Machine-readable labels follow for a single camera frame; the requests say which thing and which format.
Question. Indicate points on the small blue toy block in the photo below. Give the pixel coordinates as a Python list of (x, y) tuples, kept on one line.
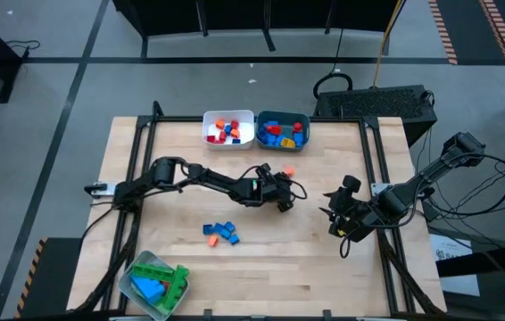
[(218, 227), (228, 129), (226, 233), (229, 226), (234, 239), (236, 141), (208, 229)]

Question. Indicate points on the teal plastic bin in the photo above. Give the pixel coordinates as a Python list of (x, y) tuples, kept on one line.
[(286, 120)]

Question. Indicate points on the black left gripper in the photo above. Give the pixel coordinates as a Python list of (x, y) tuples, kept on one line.
[(270, 191)]

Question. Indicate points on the small orange toy block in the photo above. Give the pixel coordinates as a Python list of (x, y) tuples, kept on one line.
[(289, 171), (212, 241), (235, 133), (220, 124)]

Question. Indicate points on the large blue toy block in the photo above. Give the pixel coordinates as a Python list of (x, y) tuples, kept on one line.
[(147, 287)]

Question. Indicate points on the medium yellow toy block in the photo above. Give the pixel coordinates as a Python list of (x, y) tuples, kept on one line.
[(287, 142)]

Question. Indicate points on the black aluminium table frame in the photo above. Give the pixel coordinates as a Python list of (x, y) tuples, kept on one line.
[(176, 118)]

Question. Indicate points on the black computer case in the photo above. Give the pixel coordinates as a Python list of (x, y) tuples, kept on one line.
[(375, 111)]

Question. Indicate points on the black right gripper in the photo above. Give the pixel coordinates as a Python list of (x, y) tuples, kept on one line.
[(353, 214)]

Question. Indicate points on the black desk beam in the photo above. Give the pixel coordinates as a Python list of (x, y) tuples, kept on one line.
[(489, 263)]

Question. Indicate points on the medium blue toy block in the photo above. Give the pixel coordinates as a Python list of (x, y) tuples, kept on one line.
[(298, 139), (262, 134), (279, 139), (272, 139), (272, 123)]

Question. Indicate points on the medium red toy block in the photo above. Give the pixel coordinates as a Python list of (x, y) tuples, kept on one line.
[(297, 127), (274, 129)]

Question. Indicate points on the white floor scrap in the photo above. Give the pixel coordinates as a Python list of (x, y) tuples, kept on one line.
[(252, 81)]

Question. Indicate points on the light grey plastic bin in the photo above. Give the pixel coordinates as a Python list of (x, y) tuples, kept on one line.
[(146, 256)]

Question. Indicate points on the white plastic bin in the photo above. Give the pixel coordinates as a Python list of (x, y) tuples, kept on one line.
[(248, 127)]

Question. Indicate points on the black partition screen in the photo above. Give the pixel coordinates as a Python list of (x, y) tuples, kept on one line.
[(234, 13)]

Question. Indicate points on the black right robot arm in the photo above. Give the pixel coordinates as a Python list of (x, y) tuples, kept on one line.
[(402, 196)]

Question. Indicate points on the large red toy block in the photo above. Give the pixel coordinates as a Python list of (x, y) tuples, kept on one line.
[(166, 285)]

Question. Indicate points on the white paper sheet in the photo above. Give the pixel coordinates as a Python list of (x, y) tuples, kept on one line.
[(451, 258)]

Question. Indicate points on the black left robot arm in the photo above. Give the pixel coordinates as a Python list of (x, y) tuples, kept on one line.
[(217, 180)]

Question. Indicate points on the black mat hazard-striped edge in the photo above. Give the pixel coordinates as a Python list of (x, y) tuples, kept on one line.
[(466, 27), (56, 276)]

